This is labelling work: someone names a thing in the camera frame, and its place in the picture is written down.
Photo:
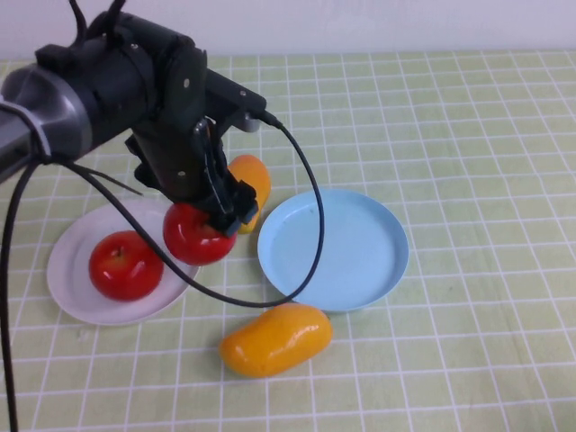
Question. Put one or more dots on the orange yellow mango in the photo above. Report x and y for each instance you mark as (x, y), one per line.
(274, 342)
(256, 175)

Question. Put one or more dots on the red apple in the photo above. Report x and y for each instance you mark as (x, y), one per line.
(193, 243)
(121, 270)

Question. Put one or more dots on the white round plate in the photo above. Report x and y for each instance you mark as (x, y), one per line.
(72, 279)

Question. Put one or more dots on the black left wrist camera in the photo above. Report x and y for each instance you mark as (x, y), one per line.
(234, 96)

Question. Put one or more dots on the light blue round plate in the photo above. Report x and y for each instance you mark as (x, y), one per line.
(360, 252)

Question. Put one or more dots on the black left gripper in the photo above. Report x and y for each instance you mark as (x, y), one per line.
(180, 157)

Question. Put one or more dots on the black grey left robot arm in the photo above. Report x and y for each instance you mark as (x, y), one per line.
(67, 103)

